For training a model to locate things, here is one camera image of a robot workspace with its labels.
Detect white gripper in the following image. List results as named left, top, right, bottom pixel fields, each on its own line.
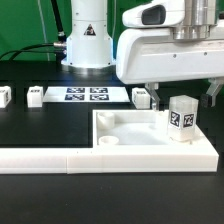
left=116, top=1, right=224, bottom=111

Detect white square table top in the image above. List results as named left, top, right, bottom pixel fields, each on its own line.
left=93, top=110, right=207, bottom=156

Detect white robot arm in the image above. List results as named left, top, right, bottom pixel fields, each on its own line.
left=62, top=0, right=224, bottom=107

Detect white L-shaped obstacle fence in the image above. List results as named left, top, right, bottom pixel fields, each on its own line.
left=0, top=137, right=219, bottom=174

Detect white marker sheet with tags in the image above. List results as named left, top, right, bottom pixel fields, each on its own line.
left=43, top=87, right=129, bottom=102

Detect black cable bundle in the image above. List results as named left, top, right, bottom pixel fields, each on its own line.
left=0, top=41, right=68, bottom=62

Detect black upright cable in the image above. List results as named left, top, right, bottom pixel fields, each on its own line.
left=50, top=0, right=67, bottom=44

